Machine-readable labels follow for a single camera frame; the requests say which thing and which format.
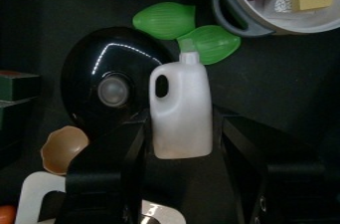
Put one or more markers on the white toy detergent bottle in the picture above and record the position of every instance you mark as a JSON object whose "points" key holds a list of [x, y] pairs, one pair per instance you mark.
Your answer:
{"points": [[182, 112]]}

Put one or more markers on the brown toy eggshell half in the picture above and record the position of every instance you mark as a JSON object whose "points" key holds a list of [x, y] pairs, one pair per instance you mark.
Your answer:
{"points": [[62, 151]]}

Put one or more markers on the green toy box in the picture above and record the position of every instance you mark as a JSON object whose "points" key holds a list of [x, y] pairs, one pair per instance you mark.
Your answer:
{"points": [[15, 108]]}

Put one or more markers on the black round pan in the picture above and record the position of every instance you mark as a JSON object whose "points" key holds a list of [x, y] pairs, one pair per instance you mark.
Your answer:
{"points": [[106, 82]]}

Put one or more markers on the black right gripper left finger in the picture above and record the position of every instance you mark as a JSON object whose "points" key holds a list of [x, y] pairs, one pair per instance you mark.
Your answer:
{"points": [[105, 171]]}

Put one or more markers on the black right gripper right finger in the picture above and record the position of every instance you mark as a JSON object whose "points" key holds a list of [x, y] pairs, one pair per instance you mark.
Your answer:
{"points": [[249, 155]]}

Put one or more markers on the green toy leafy vegetable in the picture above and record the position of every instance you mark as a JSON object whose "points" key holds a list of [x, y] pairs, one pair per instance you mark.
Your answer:
{"points": [[177, 25]]}

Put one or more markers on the orange toy food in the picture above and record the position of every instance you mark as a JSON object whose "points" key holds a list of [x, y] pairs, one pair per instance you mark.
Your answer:
{"points": [[7, 214]]}

